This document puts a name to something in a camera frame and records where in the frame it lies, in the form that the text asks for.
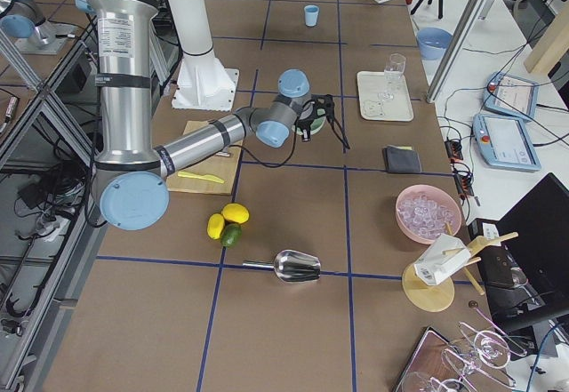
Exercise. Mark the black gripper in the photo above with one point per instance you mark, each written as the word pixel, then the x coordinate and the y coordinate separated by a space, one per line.
pixel 330 114

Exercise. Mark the green ceramic bowl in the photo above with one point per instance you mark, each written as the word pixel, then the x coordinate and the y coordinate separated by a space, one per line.
pixel 313 126

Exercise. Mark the light blue plastic cup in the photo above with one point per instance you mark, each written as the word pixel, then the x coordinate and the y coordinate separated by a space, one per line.
pixel 311 13

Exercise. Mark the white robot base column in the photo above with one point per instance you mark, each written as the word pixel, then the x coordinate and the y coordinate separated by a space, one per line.
pixel 203 83

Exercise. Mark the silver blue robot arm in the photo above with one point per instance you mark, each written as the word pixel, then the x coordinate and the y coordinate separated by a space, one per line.
pixel 130 172
pixel 34 34

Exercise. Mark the blue bowl with fork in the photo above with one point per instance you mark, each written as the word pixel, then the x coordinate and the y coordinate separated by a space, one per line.
pixel 433 42

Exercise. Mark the pink bowl of ice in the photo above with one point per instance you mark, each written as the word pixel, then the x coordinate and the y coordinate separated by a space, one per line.
pixel 424 212

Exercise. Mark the metal ice scoop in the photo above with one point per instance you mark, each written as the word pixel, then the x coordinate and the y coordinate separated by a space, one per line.
pixel 291 266

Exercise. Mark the cream bear tray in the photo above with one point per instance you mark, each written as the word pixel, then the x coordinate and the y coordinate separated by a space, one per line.
pixel 373 108

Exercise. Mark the clear wine glass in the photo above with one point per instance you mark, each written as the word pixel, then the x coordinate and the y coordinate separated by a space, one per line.
pixel 394 74

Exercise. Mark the grey folded cloth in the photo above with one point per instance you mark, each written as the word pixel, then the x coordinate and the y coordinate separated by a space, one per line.
pixel 401 160

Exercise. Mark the wooden cutting board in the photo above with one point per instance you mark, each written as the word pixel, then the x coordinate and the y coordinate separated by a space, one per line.
pixel 204 183

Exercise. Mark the yellow lemon upper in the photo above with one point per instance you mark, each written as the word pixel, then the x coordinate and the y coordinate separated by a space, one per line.
pixel 236 213

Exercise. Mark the yellow lemon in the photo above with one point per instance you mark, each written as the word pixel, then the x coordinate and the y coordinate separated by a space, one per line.
pixel 215 226
pixel 236 213

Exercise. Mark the yellow plastic knife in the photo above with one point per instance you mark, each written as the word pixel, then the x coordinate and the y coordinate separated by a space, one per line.
pixel 197 176

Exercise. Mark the green lime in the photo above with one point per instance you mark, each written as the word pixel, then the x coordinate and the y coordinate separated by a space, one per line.
pixel 230 235

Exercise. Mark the yellow lemon lower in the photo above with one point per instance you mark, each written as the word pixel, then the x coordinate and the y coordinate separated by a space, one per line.
pixel 215 226

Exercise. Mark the near blue teach pendant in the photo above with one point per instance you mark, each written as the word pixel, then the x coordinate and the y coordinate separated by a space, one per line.
pixel 504 143

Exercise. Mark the blue teach pendant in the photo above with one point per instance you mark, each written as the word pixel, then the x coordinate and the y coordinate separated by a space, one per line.
pixel 504 143
pixel 510 95

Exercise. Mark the white carton on stand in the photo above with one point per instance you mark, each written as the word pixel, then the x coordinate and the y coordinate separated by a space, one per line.
pixel 441 260

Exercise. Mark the far blue teach pendant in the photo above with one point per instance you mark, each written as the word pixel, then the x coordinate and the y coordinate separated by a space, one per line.
pixel 510 95

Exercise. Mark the hanging wine glasses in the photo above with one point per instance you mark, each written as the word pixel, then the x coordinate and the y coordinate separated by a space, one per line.
pixel 476 359

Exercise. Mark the silver black knife handle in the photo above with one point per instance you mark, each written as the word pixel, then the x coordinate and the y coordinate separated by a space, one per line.
pixel 224 153

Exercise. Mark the aluminium frame post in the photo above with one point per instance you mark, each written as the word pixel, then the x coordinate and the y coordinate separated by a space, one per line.
pixel 465 24

